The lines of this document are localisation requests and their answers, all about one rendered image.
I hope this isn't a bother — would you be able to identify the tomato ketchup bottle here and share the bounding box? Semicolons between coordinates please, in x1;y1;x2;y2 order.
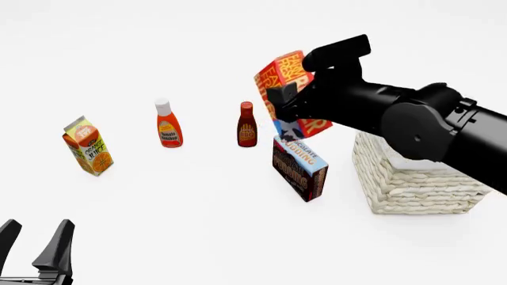
154;97;185;149

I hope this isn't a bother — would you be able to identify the BBQ sauce bottle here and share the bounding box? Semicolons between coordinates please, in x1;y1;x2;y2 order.
237;101;259;148

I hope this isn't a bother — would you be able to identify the chocolate pudding box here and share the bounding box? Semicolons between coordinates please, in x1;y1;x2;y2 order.
271;134;330;203

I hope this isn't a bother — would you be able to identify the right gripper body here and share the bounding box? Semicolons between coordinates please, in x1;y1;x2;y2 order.
276;70;342;124

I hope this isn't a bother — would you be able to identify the red butter box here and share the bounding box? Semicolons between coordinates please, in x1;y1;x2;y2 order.
253;50;334;142

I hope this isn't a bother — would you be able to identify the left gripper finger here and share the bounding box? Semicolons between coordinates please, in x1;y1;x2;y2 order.
0;218;23;270
31;218;76;276

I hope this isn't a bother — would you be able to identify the orange juice carton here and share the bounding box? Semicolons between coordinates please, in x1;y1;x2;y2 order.
61;114;116;177

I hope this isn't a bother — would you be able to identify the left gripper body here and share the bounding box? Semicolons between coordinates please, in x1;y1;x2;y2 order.
0;266;74;285

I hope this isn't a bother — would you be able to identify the white woven basket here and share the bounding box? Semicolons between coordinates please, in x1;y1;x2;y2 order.
351;130;493;216

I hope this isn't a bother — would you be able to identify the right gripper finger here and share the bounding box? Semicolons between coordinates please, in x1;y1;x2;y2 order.
265;82;299;109

